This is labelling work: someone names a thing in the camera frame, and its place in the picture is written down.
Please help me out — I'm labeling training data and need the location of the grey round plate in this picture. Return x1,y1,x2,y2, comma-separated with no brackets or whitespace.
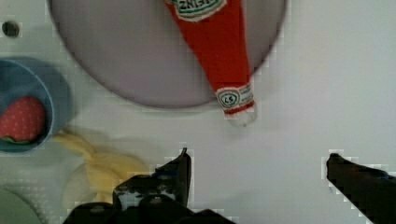
48,0,287,109

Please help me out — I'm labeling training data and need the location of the red felt ketchup bottle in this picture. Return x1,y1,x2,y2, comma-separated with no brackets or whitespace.
164,0,257,127

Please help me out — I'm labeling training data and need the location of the blue bowl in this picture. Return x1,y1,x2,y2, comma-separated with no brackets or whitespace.
1,57,74,154

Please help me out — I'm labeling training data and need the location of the red felt strawberry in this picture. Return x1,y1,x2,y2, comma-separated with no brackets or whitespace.
0,96,46,144

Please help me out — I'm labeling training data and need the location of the yellow felt banana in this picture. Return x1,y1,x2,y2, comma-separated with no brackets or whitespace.
53,133,149,209

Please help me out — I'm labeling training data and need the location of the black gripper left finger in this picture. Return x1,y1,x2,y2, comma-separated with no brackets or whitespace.
63,148,236,224

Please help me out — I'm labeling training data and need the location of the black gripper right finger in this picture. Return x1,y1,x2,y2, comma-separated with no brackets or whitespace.
326,153,396,224

